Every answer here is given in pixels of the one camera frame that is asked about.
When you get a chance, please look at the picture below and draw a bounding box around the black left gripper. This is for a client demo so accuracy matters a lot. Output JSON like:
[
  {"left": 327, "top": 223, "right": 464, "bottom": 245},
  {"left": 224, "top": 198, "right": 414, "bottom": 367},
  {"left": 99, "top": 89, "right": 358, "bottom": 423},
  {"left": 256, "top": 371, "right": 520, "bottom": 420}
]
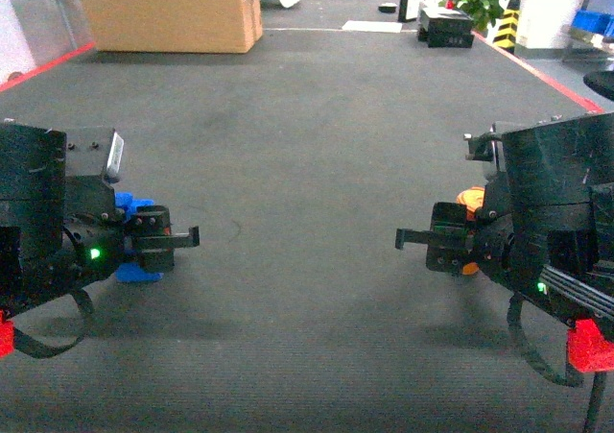
[{"left": 59, "top": 176, "right": 200, "bottom": 289}]

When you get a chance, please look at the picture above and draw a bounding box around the black equipment case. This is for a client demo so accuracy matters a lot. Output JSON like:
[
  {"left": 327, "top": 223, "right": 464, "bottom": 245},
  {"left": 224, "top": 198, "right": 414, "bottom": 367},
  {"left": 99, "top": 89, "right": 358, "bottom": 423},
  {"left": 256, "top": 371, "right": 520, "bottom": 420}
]
[{"left": 417, "top": 7, "right": 474, "bottom": 48}]

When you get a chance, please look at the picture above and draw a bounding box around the yellow black striped cone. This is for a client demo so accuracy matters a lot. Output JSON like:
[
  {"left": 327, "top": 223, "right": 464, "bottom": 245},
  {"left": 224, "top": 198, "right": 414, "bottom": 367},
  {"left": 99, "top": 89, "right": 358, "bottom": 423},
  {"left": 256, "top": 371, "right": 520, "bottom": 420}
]
[{"left": 492, "top": 0, "right": 521, "bottom": 54}]

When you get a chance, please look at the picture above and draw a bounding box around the red conveyor side rail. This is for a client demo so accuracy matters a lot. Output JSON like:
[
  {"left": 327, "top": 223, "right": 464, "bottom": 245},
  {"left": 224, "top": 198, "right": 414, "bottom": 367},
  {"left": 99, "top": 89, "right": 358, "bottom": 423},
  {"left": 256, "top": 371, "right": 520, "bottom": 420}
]
[{"left": 472, "top": 31, "right": 604, "bottom": 113}]

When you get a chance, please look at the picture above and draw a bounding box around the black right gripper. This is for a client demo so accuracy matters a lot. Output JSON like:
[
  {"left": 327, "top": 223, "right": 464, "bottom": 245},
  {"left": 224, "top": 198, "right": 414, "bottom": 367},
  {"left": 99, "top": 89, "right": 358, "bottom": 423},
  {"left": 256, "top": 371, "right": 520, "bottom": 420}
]
[{"left": 394, "top": 171, "right": 514, "bottom": 284}]

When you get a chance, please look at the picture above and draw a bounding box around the orange cylindrical cap 4680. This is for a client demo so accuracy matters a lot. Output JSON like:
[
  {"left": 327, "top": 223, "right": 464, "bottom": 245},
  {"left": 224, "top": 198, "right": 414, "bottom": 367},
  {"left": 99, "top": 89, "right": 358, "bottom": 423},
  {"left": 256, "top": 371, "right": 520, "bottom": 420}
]
[{"left": 456, "top": 186, "right": 485, "bottom": 276}]

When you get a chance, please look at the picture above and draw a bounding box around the large cardboard box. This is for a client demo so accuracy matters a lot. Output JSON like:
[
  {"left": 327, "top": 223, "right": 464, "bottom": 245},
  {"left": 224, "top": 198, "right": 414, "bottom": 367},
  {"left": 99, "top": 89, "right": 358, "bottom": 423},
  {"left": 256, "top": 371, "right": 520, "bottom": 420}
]
[{"left": 81, "top": 0, "right": 263, "bottom": 54}]

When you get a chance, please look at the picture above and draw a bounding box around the black office chair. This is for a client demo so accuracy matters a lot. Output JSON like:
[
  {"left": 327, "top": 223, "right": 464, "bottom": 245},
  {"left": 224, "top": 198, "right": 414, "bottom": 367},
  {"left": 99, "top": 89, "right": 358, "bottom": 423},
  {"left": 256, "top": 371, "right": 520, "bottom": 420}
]
[{"left": 582, "top": 70, "right": 614, "bottom": 102}]

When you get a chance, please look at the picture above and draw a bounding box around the blue bottle-shaped block part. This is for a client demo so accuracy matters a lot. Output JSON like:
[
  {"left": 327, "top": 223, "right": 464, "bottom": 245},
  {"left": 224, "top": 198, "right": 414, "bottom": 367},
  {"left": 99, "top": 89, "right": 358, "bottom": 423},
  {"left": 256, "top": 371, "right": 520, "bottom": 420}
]
[{"left": 114, "top": 192, "right": 163, "bottom": 283}]

